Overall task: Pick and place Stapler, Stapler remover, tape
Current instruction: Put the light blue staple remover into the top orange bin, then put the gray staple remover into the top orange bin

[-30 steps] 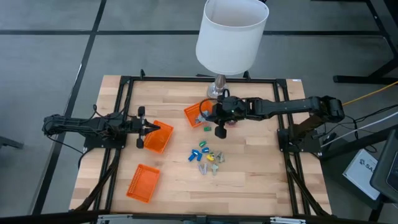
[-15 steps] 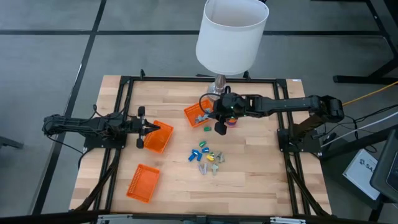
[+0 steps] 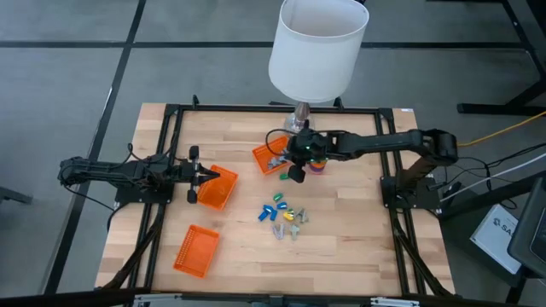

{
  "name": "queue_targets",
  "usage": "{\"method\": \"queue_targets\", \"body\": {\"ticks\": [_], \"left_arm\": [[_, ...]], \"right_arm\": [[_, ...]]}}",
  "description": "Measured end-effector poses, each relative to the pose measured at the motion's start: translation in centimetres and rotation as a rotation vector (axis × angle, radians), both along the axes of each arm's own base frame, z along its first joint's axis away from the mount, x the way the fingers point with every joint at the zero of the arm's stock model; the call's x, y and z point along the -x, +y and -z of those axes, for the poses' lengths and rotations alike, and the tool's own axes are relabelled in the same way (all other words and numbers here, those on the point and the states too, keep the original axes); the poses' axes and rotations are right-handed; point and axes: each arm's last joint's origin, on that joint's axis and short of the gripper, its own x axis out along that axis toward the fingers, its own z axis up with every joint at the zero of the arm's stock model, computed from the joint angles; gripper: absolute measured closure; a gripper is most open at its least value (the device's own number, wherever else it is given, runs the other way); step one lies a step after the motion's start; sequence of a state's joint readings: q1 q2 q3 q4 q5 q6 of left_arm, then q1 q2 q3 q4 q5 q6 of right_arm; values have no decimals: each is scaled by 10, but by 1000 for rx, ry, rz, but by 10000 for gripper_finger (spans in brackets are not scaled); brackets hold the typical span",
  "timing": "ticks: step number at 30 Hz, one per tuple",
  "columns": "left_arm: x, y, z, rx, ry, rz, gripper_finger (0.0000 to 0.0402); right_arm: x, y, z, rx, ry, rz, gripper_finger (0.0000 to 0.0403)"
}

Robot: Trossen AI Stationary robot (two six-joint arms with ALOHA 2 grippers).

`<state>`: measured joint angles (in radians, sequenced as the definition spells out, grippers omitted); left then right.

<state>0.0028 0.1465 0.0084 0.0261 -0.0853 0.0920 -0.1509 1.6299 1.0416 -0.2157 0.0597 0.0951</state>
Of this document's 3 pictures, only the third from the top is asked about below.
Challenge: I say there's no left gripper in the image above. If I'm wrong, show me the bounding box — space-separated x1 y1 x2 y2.
168 145 222 205

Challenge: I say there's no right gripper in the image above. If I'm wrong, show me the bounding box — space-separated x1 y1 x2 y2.
285 130 333 184

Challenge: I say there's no orange plastic basket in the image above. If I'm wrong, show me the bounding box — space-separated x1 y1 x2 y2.
172 224 221 280
196 164 240 211
251 135 292 176

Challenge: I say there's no silver lamp white shade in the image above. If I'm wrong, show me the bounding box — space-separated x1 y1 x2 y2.
267 0 370 136

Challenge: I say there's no black chair base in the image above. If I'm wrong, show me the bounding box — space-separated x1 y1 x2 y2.
0 178 34 206

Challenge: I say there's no white printed box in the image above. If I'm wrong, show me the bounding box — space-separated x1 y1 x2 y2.
470 203 526 275

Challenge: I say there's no black flat monitor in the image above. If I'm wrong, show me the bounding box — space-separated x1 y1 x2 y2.
507 177 546 279

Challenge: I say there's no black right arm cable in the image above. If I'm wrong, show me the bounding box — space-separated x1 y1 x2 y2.
264 127 338 157

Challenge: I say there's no black aluminium table frame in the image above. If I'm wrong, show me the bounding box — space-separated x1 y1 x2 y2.
96 94 456 299

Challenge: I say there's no silver metal bracket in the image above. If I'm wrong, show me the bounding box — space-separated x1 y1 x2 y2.
133 293 183 307
369 297 421 307

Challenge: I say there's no yellow extension cable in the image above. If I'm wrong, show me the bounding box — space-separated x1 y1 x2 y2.
458 111 546 148

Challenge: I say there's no black desk leg frame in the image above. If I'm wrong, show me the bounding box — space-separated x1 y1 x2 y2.
456 0 546 117

